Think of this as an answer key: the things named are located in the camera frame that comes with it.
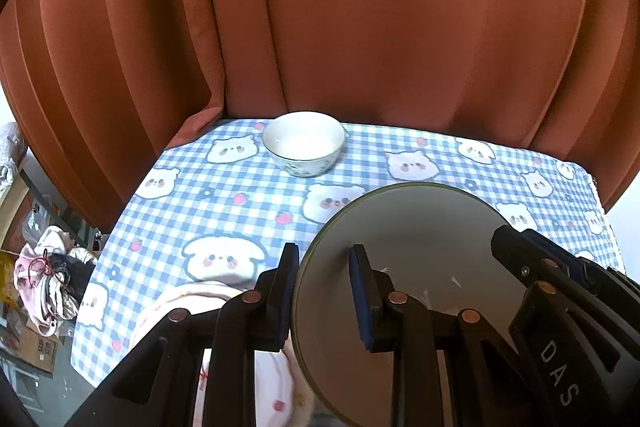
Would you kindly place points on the wooden frame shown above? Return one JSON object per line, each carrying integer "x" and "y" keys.
{"x": 17, "y": 197}

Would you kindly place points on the yellow package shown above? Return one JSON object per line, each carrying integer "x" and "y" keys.
{"x": 7, "y": 277}

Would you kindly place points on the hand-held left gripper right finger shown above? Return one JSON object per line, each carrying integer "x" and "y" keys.
{"x": 357, "y": 297}

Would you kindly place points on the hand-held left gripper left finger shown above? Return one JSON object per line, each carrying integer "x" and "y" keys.
{"x": 285, "y": 292}

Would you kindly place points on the orange curtain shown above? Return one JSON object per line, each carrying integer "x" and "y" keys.
{"x": 350, "y": 7}

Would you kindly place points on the blue checked tablecloth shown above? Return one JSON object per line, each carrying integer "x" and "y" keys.
{"x": 200, "y": 207}

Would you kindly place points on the cardboard box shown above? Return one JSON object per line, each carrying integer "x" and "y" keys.
{"x": 35, "y": 349}

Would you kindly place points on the pink floral plate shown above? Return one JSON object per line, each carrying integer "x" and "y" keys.
{"x": 275, "y": 382}

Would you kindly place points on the large white bowl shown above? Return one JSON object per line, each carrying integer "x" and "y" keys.
{"x": 425, "y": 232}

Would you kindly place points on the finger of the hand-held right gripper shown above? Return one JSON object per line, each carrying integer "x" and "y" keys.
{"x": 515, "y": 252}
{"x": 590, "y": 272}

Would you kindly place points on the pink cloth bundle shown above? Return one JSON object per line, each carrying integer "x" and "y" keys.
{"x": 40, "y": 282}

